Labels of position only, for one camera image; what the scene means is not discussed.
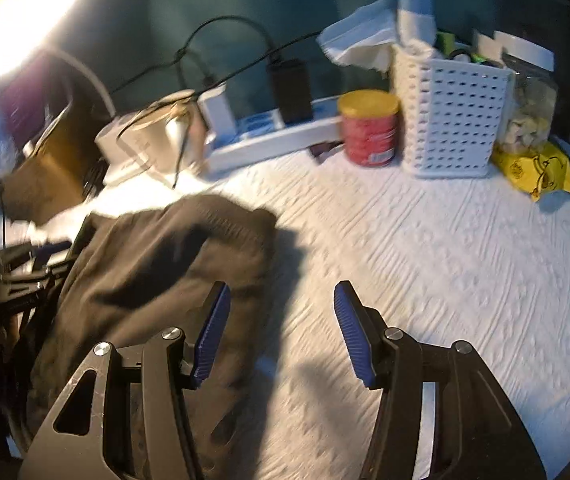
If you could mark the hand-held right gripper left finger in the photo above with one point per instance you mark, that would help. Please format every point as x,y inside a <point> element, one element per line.
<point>211,340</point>

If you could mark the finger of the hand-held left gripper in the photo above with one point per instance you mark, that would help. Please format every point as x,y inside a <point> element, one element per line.
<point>40,255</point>
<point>30,287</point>

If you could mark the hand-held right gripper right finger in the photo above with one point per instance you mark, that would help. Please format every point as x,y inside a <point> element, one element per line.
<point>352,335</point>

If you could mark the brown t-shirt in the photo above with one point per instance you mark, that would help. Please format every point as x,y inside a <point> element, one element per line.
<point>155,250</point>

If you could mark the cardboard box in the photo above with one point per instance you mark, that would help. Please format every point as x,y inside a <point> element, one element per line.
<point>45,175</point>

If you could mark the white textured blanket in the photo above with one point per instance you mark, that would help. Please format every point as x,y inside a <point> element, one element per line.
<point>415,260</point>

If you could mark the white desk lamp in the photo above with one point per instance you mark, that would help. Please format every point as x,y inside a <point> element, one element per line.
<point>115,145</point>

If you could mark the white mug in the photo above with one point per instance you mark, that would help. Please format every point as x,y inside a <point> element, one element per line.
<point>160,135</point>

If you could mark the red can yellow lid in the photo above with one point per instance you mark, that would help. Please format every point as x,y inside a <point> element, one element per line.
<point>369,130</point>

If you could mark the white power strip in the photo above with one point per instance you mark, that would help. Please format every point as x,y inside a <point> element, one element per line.
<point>275,137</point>

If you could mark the white charger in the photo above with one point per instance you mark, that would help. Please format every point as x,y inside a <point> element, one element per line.
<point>217,112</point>

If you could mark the white plastic basket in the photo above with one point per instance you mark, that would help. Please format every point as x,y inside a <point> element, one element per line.
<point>455,115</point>

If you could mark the yellow snack bag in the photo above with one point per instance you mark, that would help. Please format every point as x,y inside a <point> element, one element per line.
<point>540,170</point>

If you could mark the black charger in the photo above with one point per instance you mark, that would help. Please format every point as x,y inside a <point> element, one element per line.
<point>291,90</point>

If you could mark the clear jar white lid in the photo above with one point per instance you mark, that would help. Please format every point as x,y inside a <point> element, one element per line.
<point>530,100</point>

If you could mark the white tissue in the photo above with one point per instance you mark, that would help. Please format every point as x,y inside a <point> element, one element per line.
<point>360,30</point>

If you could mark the green packet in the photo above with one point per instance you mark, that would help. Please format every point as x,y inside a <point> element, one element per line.
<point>446,42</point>

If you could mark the grey spray bottle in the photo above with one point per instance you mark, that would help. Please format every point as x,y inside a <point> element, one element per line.
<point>417,10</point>

